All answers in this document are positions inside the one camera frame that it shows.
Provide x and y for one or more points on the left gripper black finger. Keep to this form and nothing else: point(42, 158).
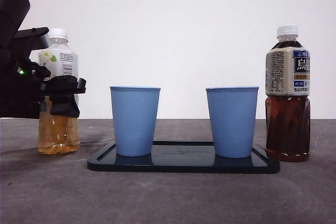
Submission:
point(64, 98)

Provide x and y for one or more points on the jasmine tea bottle white label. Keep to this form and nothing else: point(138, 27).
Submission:
point(59, 134)

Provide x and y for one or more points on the dark oolong tea bottle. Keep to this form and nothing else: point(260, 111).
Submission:
point(287, 124)

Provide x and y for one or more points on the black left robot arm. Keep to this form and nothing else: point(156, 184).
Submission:
point(13, 51)

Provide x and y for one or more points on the blue ribbed plastic cup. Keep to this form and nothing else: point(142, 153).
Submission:
point(232, 121)
point(134, 121)

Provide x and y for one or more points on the dark blue rectangular tray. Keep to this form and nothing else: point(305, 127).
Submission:
point(183, 162)

